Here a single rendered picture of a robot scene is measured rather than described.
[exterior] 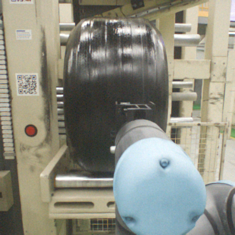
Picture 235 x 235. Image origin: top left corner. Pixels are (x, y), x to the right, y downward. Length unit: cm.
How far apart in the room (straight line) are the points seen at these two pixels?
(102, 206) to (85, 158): 19
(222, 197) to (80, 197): 50
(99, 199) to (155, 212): 54
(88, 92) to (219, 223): 38
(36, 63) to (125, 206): 64
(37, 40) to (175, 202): 67
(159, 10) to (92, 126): 80
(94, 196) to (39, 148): 26
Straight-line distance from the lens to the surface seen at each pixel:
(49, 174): 69
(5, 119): 82
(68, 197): 72
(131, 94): 51
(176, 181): 17
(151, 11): 116
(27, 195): 88
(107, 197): 71
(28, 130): 78
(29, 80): 76
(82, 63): 54
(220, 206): 31
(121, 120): 36
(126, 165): 17
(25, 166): 83
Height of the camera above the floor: 123
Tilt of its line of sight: 10 degrees down
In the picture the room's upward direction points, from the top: straight up
